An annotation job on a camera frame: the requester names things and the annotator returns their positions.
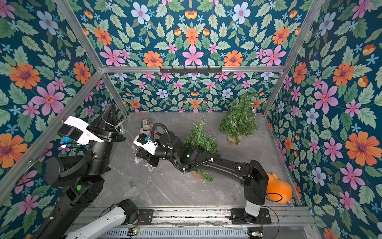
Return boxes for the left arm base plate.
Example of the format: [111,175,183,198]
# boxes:
[138,209,154,226]

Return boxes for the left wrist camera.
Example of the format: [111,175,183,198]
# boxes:
[58,116,104,145]

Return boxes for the clear string light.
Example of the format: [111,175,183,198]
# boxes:
[222,95,257,135]
[101,118,168,195]

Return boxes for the white cable duct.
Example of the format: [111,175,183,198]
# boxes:
[100,227,249,239]

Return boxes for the aluminium frame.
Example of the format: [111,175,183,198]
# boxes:
[1,1,325,202]

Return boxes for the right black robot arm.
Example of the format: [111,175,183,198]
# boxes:
[133,123,269,225]

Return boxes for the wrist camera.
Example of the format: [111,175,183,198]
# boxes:
[133,133,158,155]
[58,116,104,145]

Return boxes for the black hook rail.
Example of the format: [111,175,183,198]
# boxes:
[159,66,223,74]

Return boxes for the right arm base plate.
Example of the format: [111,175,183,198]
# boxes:
[229,208,272,225]

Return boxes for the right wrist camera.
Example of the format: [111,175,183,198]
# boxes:
[133,133,158,155]

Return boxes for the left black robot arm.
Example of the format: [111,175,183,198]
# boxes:
[32,104,140,239]

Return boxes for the small green tree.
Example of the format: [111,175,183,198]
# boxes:
[219,94,258,145]
[185,117,221,183]

